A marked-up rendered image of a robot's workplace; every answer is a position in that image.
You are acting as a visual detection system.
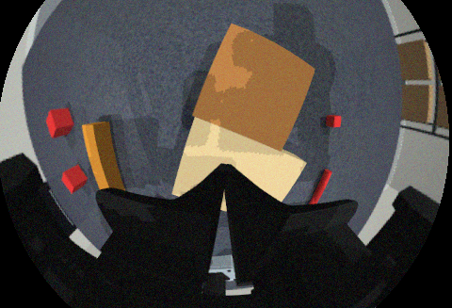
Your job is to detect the brown square block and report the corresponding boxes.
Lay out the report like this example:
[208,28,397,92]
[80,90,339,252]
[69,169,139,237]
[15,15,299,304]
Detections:
[192,24,315,151]

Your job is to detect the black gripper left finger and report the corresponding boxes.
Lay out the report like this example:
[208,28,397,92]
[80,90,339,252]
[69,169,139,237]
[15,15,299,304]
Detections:
[95,164,227,286]

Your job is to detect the orange long flat board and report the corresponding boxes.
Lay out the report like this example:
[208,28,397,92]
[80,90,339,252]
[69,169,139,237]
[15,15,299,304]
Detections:
[82,121,125,191]

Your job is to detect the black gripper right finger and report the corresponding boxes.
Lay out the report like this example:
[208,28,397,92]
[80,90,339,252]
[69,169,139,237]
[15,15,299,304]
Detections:
[225,165,358,286]

